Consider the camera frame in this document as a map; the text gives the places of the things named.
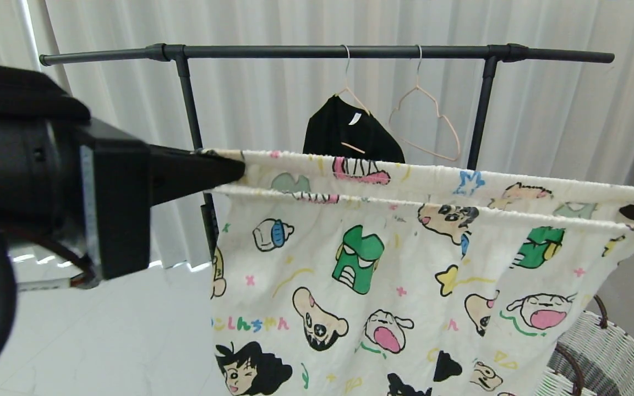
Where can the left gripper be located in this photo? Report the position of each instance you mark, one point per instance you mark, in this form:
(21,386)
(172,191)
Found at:
(113,209)

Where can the black garment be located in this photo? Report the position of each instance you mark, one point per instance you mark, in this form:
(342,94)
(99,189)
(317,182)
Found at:
(328,137)

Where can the pink clothes hanger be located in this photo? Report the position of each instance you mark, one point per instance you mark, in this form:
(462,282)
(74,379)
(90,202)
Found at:
(346,71)
(418,71)

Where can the cream printed garment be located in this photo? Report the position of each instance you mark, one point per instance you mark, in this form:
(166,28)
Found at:
(405,330)

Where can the black clothes rack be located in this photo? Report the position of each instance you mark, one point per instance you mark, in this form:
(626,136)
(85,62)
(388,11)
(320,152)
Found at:
(317,51)

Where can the white laundry basket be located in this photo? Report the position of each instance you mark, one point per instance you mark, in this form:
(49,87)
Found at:
(614,352)

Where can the white curtain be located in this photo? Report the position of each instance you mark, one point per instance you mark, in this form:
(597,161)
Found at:
(273,110)

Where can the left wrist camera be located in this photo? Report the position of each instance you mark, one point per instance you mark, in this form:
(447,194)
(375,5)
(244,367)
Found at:
(9,93)

